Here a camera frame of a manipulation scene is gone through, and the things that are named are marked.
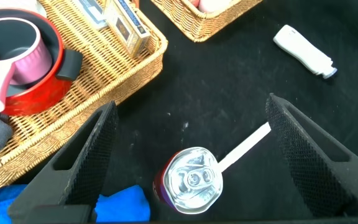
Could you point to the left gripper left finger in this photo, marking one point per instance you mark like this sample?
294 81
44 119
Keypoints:
82 174

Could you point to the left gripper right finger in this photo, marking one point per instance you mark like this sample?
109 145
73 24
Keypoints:
309 168

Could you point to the white brush-tip bottle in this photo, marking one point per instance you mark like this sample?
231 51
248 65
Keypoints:
300 51

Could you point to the blue microfibre cloth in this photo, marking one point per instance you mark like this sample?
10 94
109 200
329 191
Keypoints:
123 205

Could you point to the cream marker pen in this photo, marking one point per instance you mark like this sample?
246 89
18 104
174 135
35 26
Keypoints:
244 147

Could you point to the red cooking pot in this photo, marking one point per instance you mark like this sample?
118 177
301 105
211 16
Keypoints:
39 96

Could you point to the red soda can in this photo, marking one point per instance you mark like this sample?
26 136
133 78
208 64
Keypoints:
191 180

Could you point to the black table cloth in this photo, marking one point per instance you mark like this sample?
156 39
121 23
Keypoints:
228 93

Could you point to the pink saucepan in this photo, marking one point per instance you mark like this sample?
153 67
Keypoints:
30 62

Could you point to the cream and black card box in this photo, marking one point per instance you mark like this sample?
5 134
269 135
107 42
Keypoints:
126 31

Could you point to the clear plastic case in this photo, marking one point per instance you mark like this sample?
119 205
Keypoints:
93 14

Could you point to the white dish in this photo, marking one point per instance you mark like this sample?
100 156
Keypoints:
11 4

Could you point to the pale pink peach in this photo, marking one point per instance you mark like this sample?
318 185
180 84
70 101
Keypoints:
213 4

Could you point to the red peach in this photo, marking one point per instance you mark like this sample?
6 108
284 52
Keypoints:
194 2

